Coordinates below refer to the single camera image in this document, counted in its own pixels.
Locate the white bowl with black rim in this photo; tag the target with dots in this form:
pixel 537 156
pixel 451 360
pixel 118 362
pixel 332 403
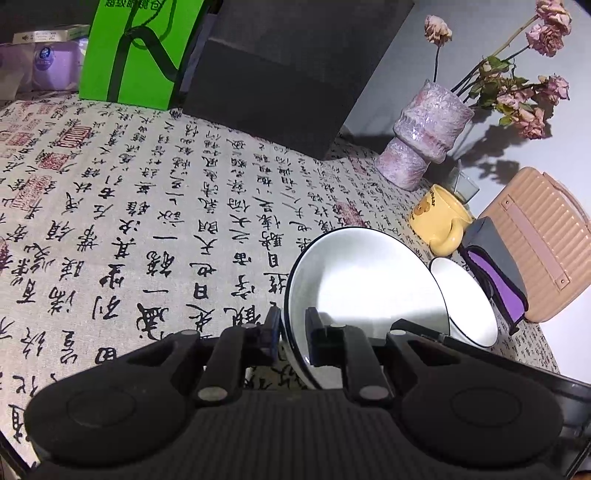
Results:
pixel 369 286
pixel 471 304

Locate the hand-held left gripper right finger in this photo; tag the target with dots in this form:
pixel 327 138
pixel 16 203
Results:
pixel 314 337

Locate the small flat white box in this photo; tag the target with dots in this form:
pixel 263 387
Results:
pixel 51 34

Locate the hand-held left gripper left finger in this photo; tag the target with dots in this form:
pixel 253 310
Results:
pixel 274 332

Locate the grey and purple pouch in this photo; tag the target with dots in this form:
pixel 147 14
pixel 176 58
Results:
pixel 494 272

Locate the dried pink rose bouquet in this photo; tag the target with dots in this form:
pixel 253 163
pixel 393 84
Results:
pixel 549 37

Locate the beige ribbed case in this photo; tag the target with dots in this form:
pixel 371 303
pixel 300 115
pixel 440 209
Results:
pixel 545 240

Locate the dark grey paper bag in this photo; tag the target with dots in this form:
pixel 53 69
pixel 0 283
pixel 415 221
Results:
pixel 277 78

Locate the purple tissue pack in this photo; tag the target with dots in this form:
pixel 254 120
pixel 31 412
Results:
pixel 16 69
pixel 60 64

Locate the clear drinking glass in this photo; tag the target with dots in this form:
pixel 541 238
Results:
pixel 466 189

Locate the green paper bag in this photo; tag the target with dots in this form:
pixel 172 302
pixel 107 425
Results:
pixel 106 60

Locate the purple textured vase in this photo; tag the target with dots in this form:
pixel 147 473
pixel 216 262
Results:
pixel 425 124

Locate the yellow mug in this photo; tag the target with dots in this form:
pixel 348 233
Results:
pixel 434 217

